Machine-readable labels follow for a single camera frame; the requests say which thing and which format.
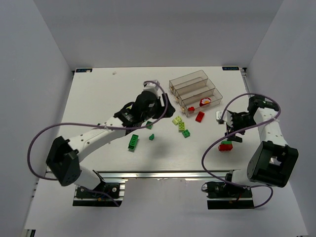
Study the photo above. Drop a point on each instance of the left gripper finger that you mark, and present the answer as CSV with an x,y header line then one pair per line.
x,y
164,100
169,112

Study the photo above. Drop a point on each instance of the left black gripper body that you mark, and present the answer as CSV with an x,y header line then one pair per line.
x,y
163,106

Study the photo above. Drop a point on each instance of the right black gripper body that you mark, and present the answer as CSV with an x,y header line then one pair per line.
x,y
233,129

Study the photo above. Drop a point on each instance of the red long lego brick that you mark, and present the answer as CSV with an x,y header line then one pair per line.
x,y
225,147

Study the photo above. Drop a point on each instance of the long dark green lego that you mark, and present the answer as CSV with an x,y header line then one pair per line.
x,y
133,142

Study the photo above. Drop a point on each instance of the red rounded flower lego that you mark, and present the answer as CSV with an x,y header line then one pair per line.
x,y
204,101

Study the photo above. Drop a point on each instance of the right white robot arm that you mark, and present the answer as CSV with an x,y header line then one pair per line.
x,y
274,160

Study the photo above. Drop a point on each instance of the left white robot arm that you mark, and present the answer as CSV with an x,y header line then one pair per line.
x,y
65,155

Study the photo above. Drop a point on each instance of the pale yellow-green lego right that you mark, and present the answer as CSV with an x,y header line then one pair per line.
x,y
177,120

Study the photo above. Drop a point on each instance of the light green lego upturned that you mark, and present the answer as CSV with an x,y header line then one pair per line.
x,y
181,126

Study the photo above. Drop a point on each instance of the near clear plastic container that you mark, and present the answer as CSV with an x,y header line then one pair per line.
x,y
214,95

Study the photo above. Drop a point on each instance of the clear plastic container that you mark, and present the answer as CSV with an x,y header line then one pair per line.
x,y
214,95
186,80
190,91

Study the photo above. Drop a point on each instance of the green square lego centre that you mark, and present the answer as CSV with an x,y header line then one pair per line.
x,y
149,125

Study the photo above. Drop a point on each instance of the green square lego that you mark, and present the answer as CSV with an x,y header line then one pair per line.
x,y
149,125
186,133

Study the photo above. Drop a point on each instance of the middle clear plastic container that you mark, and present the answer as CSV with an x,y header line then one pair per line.
x,y
190,91

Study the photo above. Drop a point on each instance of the green square lego right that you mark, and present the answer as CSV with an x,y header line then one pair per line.
x,y
186,133

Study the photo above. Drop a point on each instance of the far clear plastic container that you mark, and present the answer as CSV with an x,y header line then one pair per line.
x,y
186,80

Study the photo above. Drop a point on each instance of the small green sloped lego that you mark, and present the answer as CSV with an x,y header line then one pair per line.
x,y
151,137

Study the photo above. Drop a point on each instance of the right blue table label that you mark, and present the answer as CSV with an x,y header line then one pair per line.
x,y
230,68

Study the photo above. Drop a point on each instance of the blue table label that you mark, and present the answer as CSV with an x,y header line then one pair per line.
x,y
84,70
230,68

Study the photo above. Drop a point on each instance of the left blue table label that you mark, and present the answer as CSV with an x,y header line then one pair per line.
x,y
84,70

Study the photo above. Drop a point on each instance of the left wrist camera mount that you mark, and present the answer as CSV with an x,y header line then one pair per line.
x,y
152,86

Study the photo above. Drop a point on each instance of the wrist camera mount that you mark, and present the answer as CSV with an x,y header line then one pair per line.
x,y
152,86
219,117

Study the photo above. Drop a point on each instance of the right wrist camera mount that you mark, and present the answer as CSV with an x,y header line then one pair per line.
x,y
219,117

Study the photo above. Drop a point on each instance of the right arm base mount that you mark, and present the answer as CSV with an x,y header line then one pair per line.
x,y
222,196

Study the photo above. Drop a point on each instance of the aluminium table rail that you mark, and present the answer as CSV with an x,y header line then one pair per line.
x,y
155,175

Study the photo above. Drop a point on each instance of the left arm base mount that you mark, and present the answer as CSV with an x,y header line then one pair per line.
x,y
92,190

